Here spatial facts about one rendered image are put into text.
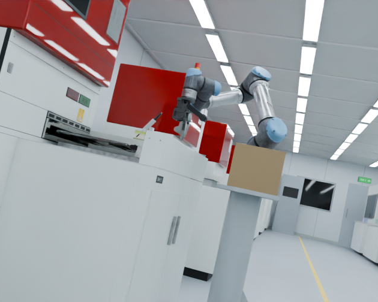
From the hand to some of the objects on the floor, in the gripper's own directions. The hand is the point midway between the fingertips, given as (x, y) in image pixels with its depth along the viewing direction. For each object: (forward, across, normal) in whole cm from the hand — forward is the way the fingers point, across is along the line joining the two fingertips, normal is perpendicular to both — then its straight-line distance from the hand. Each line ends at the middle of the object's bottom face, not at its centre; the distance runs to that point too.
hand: (183, 138), depth 212 cm
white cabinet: (+100, -2, -26) cm, 104 cm away
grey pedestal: (+100, -14, +45) cm, 111 cm away
